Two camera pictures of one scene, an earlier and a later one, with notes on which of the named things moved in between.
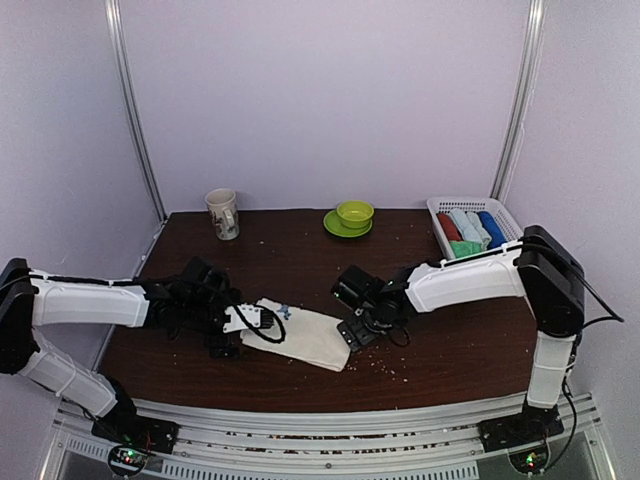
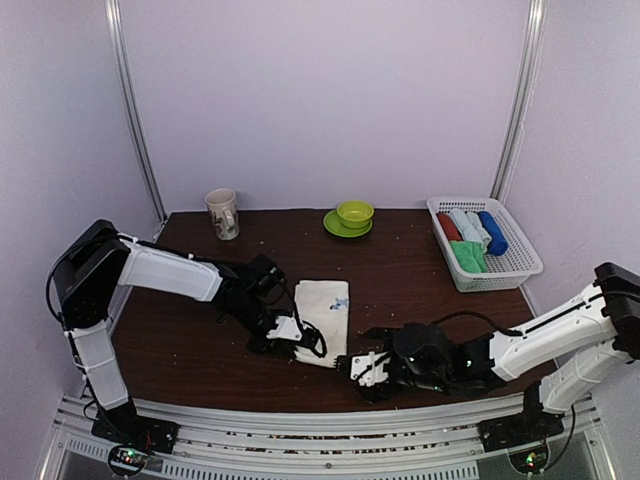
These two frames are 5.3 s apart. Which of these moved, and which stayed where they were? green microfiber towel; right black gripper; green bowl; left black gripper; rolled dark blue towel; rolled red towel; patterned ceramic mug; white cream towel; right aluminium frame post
Moved: white cream towel; left black gripper; right black gripper
Stayed: rolled red towel; green bowl; green microfiber towel; rolled dark blue towel; patterned ceramic mug; right aluminium frame post
